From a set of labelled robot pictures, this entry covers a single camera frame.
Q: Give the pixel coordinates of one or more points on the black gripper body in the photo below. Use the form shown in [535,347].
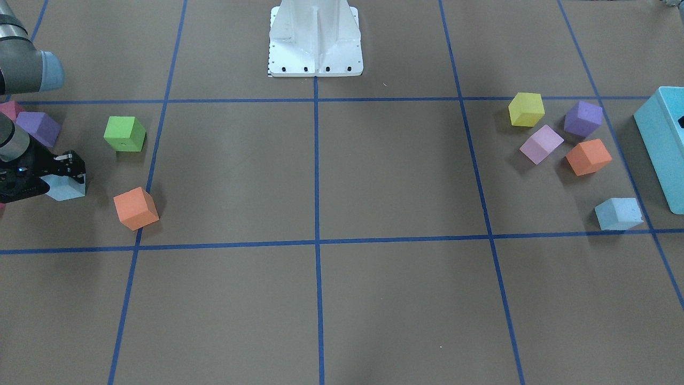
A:
[38,159]

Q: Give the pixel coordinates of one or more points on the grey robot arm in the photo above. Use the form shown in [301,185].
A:
[25,69]

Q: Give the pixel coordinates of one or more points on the pink foam block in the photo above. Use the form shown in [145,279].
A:
[541,144]

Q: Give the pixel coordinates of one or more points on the light blue foam block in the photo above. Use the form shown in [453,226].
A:
[619,214]
[62,188]

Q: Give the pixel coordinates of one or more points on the green foam block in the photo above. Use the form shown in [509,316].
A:
[125,134]

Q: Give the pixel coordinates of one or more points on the yellow foam block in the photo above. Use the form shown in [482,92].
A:
[526,109]

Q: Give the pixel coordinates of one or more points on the orange foam block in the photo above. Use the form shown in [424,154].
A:
[136,208]
[588,157]

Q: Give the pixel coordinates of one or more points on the magenta foam block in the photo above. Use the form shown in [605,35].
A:
[11,109]

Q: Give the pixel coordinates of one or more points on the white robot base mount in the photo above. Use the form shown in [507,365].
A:
[314,38]

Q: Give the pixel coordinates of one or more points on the light blue plastic bin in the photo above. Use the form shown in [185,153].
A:
[659,121]

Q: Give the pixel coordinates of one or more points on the purple foam block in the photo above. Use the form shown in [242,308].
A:
[40,126]
[583,119]

